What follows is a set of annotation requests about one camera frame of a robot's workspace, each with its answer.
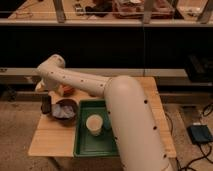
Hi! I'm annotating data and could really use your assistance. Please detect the dark purple bowl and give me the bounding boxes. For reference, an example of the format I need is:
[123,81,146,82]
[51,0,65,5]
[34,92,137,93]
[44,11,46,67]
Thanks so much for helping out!
[51,99,78,122]

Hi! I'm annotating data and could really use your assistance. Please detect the teal green cloth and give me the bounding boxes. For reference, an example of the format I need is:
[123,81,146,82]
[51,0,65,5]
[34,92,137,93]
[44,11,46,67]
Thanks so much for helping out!
[103,112,112,130]

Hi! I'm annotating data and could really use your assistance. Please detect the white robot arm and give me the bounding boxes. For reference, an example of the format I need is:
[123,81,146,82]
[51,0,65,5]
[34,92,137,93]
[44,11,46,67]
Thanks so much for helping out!
[36,55,173,171]

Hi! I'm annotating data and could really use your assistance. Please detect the green plastic tray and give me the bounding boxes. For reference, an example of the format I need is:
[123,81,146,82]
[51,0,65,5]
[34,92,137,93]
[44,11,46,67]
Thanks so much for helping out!
[73,100,119,157]

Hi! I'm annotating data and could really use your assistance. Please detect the red bowl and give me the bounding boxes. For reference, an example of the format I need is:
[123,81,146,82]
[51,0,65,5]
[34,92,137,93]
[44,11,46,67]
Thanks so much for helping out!
[58,85,75,97]

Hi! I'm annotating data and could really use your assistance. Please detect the wooden table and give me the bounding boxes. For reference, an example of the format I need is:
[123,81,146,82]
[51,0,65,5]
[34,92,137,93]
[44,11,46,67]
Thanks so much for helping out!
[27,76,177,171]

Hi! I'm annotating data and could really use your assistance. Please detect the blue foot pedal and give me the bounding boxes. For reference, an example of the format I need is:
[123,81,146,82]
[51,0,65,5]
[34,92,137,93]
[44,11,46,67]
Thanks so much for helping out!
[187,125,213,144]

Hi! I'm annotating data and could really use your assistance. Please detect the white cup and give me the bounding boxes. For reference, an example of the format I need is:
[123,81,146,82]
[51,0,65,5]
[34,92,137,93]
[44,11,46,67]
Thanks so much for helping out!
[86,114,103,136]

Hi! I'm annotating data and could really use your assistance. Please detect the crumpled white cloth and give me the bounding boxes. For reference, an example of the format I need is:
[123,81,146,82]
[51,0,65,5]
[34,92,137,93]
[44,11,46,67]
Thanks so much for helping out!
[52,104,75,119]

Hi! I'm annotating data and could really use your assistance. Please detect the black floor cable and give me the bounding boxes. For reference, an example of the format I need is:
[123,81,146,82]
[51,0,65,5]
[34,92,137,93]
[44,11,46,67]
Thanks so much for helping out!
[176,101,213,171]

